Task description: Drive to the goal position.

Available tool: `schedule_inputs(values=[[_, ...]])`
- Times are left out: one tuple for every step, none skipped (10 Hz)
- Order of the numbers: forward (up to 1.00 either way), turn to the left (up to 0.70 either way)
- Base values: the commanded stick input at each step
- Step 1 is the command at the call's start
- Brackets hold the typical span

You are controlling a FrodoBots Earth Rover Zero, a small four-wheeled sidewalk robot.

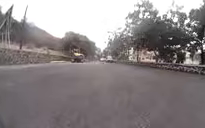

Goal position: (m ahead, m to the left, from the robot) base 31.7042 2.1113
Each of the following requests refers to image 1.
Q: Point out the braced wooden pole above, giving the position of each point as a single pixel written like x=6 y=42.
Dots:
x=8 y=26

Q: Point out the grey asphalt road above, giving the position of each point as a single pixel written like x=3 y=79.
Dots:
x=100 y=96

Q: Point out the wooded hill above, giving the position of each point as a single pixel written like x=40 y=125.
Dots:
x=40 y=36

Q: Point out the large dark tree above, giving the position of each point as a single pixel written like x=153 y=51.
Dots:
x=78 y=41

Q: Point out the white car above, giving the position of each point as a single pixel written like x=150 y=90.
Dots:
x=109 y=59

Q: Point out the low stone wall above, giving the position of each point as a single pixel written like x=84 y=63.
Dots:
x=186 y=68

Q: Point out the row of trees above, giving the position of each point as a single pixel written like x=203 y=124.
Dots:
x=163 y=33

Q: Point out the pale building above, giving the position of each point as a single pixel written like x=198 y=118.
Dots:
x=145 y=56

